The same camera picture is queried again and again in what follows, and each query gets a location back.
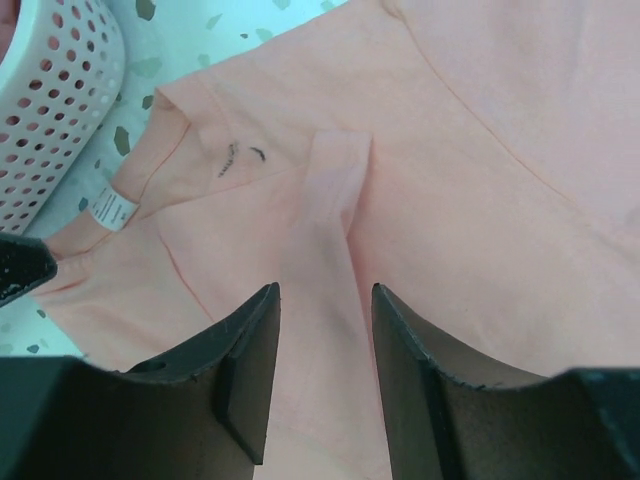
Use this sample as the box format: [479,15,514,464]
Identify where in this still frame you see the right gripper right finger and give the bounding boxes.
[371,284,575,479]

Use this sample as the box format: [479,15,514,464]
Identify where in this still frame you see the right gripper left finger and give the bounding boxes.
[124,283,281,468]

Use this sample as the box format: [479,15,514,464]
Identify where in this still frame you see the white plastic laundry basket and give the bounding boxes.
[1,1,125,235]

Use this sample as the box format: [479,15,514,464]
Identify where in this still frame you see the salmon pink t-shirt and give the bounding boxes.
[35,1,639,479]

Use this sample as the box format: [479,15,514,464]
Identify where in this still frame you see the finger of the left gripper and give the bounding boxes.
[0,233,58,307]

